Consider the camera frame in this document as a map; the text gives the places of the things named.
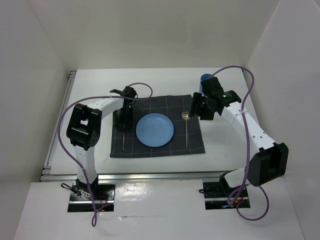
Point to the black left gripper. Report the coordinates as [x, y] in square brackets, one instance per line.
[128, 120]

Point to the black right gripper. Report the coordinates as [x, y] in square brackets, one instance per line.
[197, 98]

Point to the silver metal spoon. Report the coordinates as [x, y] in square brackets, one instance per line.
[185, 116]

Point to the blue plastic plate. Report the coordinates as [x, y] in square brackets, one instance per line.
[154, 130]

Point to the dark grey checked cloth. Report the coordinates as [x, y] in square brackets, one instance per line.
[172, 107]

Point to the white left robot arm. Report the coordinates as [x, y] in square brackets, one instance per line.
[84, 129]

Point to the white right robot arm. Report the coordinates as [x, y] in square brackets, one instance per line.
[267, 159]

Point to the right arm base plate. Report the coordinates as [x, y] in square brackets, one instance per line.
[216, 199]

